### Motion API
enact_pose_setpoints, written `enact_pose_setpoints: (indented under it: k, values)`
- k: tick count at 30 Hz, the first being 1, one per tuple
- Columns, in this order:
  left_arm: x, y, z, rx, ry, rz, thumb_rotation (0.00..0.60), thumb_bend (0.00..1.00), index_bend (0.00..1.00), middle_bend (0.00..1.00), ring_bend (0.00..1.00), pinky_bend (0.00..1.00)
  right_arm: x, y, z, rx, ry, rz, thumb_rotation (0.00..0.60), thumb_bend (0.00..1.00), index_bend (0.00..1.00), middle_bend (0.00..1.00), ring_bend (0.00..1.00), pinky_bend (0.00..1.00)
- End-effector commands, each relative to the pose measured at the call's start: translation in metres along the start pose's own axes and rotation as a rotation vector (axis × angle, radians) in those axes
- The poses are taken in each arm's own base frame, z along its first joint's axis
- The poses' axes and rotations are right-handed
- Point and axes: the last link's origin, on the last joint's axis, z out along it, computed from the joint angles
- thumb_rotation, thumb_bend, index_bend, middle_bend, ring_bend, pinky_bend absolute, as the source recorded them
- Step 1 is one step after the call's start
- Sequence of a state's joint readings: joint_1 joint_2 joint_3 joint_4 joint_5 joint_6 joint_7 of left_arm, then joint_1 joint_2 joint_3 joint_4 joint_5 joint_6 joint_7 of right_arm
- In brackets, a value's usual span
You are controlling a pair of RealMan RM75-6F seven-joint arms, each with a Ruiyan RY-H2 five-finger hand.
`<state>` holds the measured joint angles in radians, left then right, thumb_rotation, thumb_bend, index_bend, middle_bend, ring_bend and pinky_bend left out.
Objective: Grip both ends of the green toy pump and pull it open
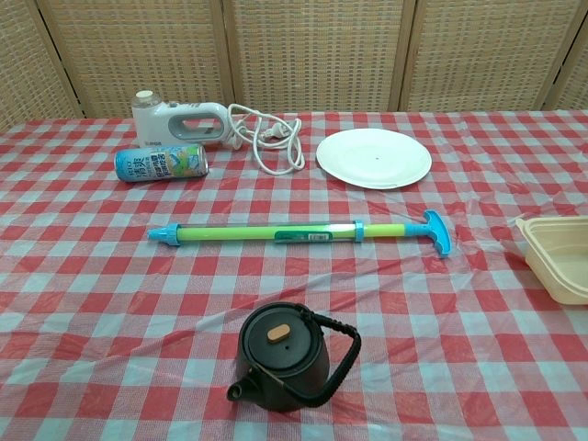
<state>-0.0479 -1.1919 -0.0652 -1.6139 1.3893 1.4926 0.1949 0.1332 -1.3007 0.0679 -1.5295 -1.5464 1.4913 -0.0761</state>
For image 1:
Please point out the green blue water pump toy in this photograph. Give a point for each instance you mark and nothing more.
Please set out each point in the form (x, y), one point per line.
(220, 232)

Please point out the white electric hand mixer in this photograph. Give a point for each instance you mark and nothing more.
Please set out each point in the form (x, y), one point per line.
(151, 124)

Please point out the white round plate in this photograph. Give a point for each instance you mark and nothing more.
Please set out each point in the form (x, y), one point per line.
(374, 158)

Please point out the blue beverage can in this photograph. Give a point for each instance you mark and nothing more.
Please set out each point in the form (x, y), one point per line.
(161, 163)

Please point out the woven bamboo folding screen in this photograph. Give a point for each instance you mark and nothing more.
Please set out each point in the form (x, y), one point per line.
(312, 55)

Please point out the red white checkered tablecloth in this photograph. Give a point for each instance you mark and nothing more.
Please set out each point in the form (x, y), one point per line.
(413, 344)

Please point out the beige plastic food container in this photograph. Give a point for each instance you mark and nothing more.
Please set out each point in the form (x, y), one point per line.
(542, 262)

